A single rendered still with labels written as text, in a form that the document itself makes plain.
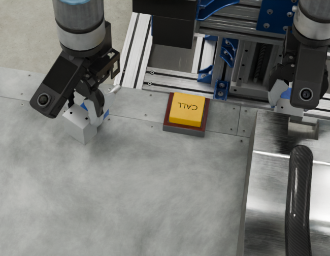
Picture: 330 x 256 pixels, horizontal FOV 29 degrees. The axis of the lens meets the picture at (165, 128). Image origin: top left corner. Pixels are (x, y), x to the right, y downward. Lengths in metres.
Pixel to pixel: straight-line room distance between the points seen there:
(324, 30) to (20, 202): 0.59
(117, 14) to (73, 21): 1.56
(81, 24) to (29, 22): 1.56
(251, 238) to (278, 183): 0.12
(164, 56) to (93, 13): 1.16
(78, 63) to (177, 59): 1.09
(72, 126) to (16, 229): 0.21
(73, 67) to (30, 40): 1.42
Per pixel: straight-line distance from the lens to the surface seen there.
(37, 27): 2.48
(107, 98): 1.13
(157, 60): 2.08
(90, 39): 0.98
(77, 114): 1.16
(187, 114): 1.18
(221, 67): 1.92
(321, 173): 1.10
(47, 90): 1.04
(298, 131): 1.16
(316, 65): 1.07
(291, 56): 1.10
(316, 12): 1.01
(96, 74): 1.05
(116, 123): 1.21
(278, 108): 1.20
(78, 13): 0.94
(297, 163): 1.10
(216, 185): 1.15
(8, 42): 2.45
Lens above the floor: 1.80
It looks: 56 degrees down
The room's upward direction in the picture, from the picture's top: 4 degrees clockwise
